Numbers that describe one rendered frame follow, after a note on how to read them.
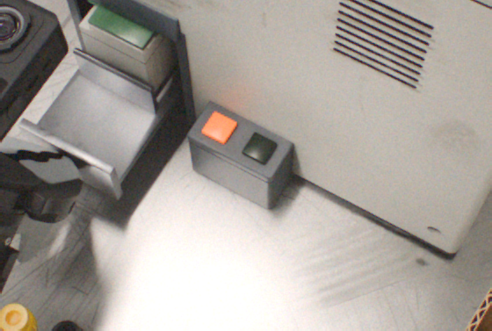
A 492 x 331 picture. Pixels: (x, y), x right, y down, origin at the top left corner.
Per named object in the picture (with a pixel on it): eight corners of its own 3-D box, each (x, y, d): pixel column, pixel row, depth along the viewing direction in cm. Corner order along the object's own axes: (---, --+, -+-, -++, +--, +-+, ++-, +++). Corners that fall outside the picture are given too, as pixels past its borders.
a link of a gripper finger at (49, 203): (24, 182, 57) (-62, 190, 48) (36, 154, 56) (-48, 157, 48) (92, 219, 55) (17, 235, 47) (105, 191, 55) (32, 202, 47)
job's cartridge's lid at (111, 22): (113, -29, 59) (112, -34, 59) (181, 3, 58) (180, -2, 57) (76, 19, 58) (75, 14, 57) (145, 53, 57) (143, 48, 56)
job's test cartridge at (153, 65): (126, 26, 65) (113, -32, 59) (188, 57, 64) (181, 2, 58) (92, 73, 63) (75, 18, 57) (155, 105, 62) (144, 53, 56)
